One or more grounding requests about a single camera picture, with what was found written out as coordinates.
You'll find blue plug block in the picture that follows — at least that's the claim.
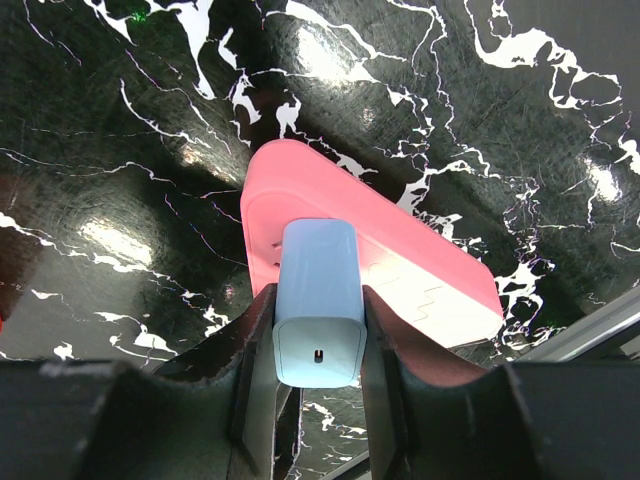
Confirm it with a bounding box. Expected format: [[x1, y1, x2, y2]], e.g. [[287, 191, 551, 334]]
[[273, 219, 367, 389]]

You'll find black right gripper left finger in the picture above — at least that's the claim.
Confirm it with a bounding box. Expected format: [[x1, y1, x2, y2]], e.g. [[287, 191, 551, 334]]
[[1, 285, 277, 479]]

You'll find pink triangular socket block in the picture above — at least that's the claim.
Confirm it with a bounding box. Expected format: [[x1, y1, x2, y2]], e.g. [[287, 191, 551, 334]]
[[240, 139, 503, 347]]

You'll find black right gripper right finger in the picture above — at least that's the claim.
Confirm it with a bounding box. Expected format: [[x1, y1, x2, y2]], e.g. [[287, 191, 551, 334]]
[[361, 288, 639, 479]]

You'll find aluminium frame rail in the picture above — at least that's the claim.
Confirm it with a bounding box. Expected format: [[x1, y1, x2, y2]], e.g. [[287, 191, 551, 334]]
[[519, 286, 639, 362]]

